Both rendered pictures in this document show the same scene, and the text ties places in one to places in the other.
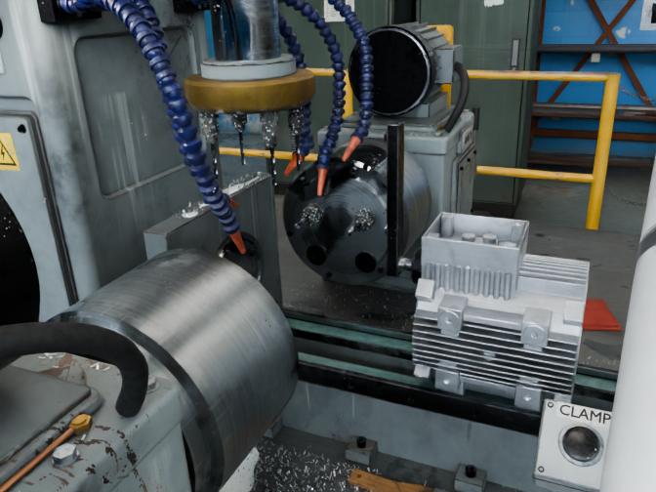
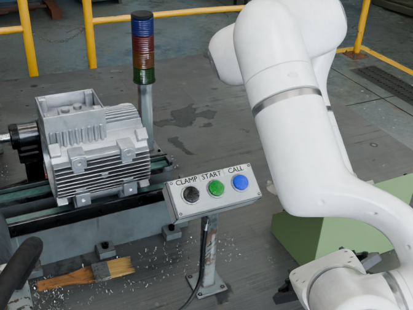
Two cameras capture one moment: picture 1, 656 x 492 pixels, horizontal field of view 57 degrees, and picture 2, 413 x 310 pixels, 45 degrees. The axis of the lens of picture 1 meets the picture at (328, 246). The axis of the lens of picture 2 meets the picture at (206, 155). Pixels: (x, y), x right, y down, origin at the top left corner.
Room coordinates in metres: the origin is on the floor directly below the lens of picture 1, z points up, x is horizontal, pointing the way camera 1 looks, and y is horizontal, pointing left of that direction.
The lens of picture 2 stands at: (-0.05, 0.32, 1.60)
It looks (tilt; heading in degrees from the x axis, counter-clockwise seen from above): 32 degrees down; 309
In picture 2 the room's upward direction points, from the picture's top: 3 degrees clockwise
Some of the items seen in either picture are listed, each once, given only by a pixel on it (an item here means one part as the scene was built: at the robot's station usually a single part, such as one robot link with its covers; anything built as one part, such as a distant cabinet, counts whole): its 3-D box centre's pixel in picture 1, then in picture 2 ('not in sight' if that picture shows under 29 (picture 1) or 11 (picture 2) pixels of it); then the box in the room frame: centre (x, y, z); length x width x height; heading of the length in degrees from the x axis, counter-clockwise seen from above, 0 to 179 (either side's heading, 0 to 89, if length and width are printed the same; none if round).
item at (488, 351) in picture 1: (501, 321); (94, 153); (0.72, -0.23, 1.02); 0.20 x 0.19 x 0.19; 65
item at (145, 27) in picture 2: not in sight; (142, 24); (0.90, -0.55, 1.19); 0.06 x 0.06 x 0.04
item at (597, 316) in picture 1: (575, 312); not in sight; (1.09, -0.50, 0.80); 0.15 x 0.12 x 0.01; 82
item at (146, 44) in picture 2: not in sight; (142, 41); (0.90, -0.55, 1.14); 0.06 x 0.06 x 0.04
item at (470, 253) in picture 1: (474, 254); (70, 118); (0.73, -0.19, 1.11); 0.12 x 0.11 x 0.07; 65
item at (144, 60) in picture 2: not in sight; (143, 57); (0.90, -0.55, 1.10); 0.06 x 0.06 x 0.04
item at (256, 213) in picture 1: (209, 294); not in sight; (0.92, 0.20, 0.97); 0.30 x 0.11 x 0.34; 155
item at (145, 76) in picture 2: not in sight; (144, 72); (0.90, -0.55, 1.05); 0.06 x 0.06 x 0.04
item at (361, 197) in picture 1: (364, 204); not in sight; (1.15, -0.08, 1.04); 0.41 x 0.25 x 0.25; 155
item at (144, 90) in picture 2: not in sight; (144, 87); (0.90, -0.55, 1.01); 0.08 x 0.08 x 0.42; 65
